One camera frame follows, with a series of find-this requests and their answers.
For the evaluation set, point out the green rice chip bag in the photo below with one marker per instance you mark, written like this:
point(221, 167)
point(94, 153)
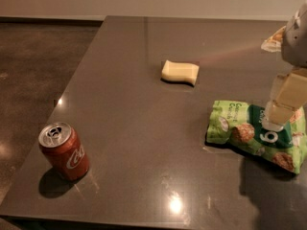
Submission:
point(240, 125)

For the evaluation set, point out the crumpled snack wrapper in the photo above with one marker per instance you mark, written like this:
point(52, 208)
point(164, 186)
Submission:
point(273, 43)

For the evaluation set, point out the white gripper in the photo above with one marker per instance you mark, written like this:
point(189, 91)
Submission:
point(295, 42)

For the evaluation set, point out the red coke can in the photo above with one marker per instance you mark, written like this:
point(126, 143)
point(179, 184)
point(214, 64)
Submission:
point(61, 145)

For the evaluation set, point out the yellow sponge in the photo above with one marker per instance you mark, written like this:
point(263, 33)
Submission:
point(180, 72)

